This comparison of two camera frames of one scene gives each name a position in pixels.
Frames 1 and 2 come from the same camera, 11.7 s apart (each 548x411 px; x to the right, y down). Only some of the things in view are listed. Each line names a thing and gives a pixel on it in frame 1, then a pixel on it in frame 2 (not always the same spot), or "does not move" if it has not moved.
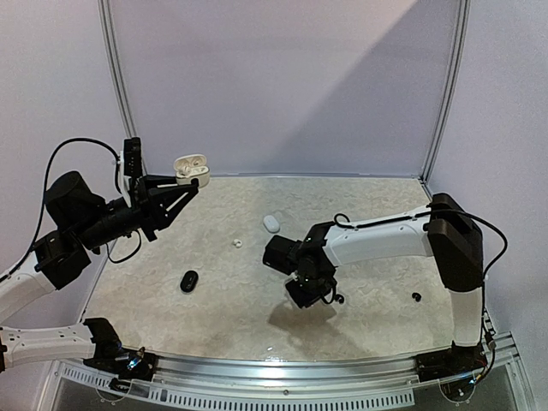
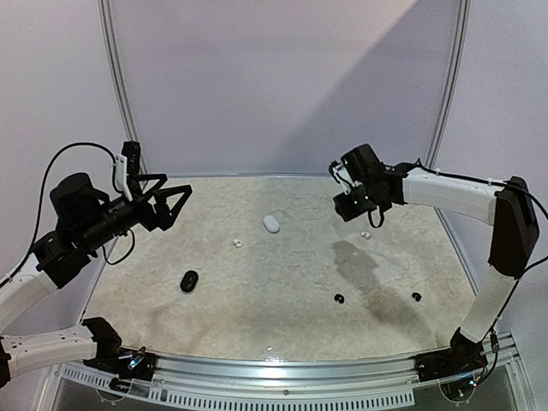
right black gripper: [306, 295] -> [348, 207]
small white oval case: [271, 224] does not move
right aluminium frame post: [464, 15] does not move
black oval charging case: [189, 281] does not move
